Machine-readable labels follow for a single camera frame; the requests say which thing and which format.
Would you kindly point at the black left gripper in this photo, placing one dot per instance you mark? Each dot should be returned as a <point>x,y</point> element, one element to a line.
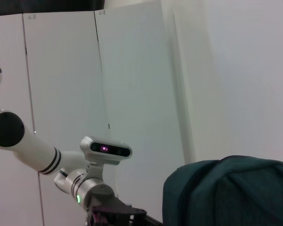
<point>108,212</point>

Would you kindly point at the dark teal insulated lunch bag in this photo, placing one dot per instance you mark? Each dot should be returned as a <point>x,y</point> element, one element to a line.
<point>226,195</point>

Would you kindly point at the black background curtain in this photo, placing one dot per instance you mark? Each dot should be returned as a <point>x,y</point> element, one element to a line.
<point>37,5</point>

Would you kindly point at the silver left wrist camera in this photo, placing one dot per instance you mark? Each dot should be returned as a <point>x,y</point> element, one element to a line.
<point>108,149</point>

